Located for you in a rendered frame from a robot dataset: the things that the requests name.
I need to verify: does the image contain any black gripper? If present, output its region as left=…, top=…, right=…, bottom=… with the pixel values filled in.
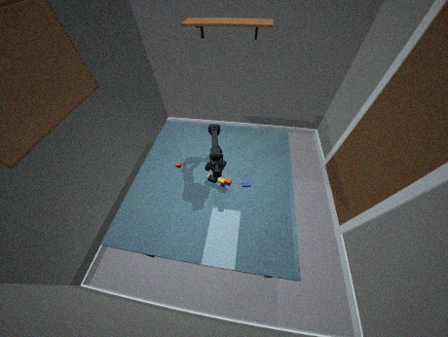
left=208, top=161, right=227, bottom=183

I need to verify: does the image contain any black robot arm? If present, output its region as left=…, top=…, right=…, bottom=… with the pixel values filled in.
left=205, top=124, right=223, bottom=178

